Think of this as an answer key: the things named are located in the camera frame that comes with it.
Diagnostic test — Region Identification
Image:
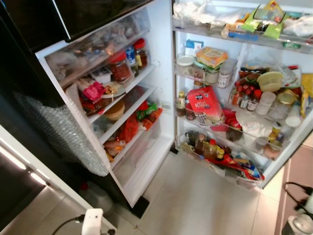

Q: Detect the black fridge cabinet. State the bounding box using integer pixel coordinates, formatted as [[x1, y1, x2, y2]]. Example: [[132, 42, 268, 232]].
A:
[[0, 0, 177, 219]]

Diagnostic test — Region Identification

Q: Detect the clear water jug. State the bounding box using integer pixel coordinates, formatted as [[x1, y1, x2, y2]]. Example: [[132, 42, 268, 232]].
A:
[[78, 181, 115, 212]]

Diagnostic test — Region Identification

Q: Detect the clear crisper drawer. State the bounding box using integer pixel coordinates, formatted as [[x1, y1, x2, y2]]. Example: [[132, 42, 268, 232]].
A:
[[110, 128, 169, 189]]

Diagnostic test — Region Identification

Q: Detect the wrapped food pack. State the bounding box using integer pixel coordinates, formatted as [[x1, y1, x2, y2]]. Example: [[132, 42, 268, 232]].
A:
[[102, 139, 127, 158]]

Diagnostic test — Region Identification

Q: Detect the dark kitchen counter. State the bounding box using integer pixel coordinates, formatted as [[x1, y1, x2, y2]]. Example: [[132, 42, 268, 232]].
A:
[[0, 125, 118, 235]]

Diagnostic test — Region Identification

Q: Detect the red produce bag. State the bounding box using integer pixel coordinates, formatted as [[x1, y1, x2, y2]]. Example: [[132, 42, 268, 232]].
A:
[[117, 115, 141, 142]]

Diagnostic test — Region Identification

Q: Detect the clear bubble wrap sheet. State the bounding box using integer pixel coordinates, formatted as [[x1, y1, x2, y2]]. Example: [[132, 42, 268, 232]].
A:
[[14, 92, 111, 177]]

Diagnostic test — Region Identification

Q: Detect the orange food packet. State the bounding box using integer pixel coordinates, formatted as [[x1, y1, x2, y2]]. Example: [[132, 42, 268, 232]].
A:
[[143, 109, 163, 130]]

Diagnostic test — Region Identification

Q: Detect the brown rug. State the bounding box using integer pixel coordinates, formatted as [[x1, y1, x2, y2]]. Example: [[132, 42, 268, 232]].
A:
[[275, 144, 313, 235]]

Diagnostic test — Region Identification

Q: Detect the green food packet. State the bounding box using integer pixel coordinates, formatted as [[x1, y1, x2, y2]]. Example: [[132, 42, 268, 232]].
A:
[[137, 102, 158, 120]]

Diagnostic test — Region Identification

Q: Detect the dark brown bottle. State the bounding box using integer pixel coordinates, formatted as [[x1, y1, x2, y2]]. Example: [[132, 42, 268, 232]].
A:
[[194, 133, 206, 153]]

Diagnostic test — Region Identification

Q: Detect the dark red food packet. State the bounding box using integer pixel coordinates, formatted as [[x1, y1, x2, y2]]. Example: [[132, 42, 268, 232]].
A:
[[78, 95, 106, 116]]

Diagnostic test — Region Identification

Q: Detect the amber oil bottle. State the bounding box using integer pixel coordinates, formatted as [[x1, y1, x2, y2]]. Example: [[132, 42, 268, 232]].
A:
[[203, 140, 219, 161]]

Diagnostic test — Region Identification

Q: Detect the pink food packet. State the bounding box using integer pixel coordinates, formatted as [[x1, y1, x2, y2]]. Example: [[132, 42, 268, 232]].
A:
[[83, 81, 106, 102]]

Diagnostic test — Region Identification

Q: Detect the white plate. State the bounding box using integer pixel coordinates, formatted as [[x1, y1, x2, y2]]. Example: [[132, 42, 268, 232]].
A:
[[103, 82, 126, 97]]

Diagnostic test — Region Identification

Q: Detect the red flat packet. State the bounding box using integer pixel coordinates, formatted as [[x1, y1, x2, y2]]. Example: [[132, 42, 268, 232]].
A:
[[215, 156, 266, 182]]

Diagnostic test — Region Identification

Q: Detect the slim yellow cap bottle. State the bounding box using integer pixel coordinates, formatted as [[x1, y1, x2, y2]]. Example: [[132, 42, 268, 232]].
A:
[[177, 92, 187, 117]]

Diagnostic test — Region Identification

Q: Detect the brown filled jar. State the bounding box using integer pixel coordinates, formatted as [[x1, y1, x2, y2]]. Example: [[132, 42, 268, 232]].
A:
[[263, 140, 283, 159]]

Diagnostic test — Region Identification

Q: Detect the small white bottle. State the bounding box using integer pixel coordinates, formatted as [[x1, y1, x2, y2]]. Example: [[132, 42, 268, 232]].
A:
[[285, 115, 302, 130]]

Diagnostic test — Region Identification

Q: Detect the white plastic box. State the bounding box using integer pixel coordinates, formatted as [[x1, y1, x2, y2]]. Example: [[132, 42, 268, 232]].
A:
[[90, 68, 113, 85]]

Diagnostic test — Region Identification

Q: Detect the red printed snack bag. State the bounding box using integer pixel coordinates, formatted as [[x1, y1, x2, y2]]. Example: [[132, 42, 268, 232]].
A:
[[187, 86, 225, 125]]

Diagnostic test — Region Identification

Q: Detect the yellow label small jar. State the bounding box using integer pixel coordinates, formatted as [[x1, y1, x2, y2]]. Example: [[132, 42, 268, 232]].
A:
[[270, 126, 282, 141]]

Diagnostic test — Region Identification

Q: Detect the red lid chili jar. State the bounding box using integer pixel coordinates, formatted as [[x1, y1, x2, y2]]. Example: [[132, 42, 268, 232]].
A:
[[108, 51, 133, 83]]

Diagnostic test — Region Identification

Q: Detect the small red packet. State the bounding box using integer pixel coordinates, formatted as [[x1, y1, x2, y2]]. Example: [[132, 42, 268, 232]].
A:
[[223, 110, 243, 132]]

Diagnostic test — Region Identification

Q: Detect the gold lid glass jar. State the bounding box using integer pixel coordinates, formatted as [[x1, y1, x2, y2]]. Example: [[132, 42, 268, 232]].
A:
[[270, 91, 296, 121]]

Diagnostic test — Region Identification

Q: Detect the yellow food packet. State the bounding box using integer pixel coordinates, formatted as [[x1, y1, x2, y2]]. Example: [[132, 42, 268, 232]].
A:
[[299, 73, 313, 118]]

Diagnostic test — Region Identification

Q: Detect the frozen food plastic bag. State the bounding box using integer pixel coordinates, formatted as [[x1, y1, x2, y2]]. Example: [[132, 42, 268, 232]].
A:
[[46, 49, 81, 81]]

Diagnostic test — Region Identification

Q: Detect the blue cap bottle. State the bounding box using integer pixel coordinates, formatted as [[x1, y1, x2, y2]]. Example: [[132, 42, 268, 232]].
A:
[[126, 47, 137, 69]]

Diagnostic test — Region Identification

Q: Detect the red lid dark jar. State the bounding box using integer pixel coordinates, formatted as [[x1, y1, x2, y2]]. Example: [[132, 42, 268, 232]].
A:
[[133, 38, 149, 68]]

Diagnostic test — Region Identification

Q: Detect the white crumpled bag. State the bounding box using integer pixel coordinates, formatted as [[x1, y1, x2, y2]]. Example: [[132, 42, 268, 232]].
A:
[[236, 109, 273, 139]]

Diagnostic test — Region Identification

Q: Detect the white lid tub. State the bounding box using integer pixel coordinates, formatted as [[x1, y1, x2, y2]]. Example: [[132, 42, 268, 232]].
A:
[[176, 55, 195, 77]]

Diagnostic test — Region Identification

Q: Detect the green lid jar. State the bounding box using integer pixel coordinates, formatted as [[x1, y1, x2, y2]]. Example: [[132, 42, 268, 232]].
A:
[[202, 66, 221, 85]]

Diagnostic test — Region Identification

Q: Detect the translucent plastic cup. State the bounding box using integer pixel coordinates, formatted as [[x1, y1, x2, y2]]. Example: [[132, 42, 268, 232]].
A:
[[257, 92, 277, 117]]

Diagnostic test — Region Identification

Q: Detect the red cap sauce bottle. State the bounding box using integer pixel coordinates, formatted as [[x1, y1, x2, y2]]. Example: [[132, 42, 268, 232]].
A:
[[238, 88, 247, 109], [247, 90, 259, 112]]

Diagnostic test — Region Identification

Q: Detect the clear white lid jar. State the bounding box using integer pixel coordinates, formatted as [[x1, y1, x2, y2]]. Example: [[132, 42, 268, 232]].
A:
[[218, 60, 236, 89]]

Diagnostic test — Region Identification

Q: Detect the pale yellow plastic tub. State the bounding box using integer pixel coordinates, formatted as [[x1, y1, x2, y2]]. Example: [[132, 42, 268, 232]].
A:
[[258, 71, 284, 93]]

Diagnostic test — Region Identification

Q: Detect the blue white carton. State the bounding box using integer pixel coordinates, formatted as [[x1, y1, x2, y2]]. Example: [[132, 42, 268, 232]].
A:
[[186, 40, 203, 57]]

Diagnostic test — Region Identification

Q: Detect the yellow orange food box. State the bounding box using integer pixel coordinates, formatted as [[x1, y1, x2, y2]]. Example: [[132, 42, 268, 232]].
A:
[[196, 47, 229, 68]]

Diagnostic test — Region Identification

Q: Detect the white filled plastic bag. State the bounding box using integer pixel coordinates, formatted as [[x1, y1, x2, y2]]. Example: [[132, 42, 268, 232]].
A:
[[283, 15, 313, 38]]

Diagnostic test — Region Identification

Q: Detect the blue labelled packet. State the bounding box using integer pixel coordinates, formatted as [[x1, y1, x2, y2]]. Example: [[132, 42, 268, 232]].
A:
[[223, 27, 260, 42]]

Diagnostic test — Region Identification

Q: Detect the crumpled clear plastic bag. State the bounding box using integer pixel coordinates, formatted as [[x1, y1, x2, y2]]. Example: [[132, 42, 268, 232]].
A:
[[174, 0, 230, 25]]

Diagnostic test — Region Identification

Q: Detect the green yellow snack packet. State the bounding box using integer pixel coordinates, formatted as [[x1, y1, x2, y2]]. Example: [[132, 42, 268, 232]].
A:
[[242, 0, 287, 40]]

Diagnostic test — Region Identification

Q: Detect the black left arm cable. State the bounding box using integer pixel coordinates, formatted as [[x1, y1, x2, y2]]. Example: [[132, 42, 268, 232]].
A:
[[51, 214, 85, 235]]

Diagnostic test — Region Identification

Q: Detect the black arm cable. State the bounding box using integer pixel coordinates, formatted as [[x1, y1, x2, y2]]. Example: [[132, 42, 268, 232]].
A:
[[51, 214, 85, 235], [285, 182, 313, 216]]

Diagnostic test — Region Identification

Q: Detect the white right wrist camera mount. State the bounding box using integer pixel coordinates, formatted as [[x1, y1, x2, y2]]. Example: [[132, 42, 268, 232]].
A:
[[303, 193, 313, 216]]

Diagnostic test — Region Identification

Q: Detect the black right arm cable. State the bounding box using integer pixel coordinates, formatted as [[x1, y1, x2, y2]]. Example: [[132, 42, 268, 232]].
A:
[[285, 182, 313, 216]]

